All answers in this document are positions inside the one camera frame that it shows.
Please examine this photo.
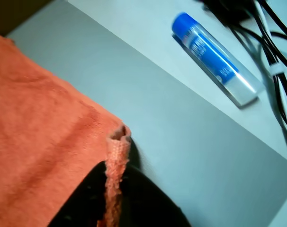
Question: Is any blue capped glue stick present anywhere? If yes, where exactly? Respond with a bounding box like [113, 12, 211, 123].
[171, 12, 265, 109]

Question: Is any orange terry towel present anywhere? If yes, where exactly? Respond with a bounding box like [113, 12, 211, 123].
[0, 35, 132, 227]

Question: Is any white cable tie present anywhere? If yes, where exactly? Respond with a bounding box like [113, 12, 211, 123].
[269, 63, 284, 76]

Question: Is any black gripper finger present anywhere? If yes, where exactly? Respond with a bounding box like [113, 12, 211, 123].
[118, 165, 191, 227]
[48, 162, 108, 227]

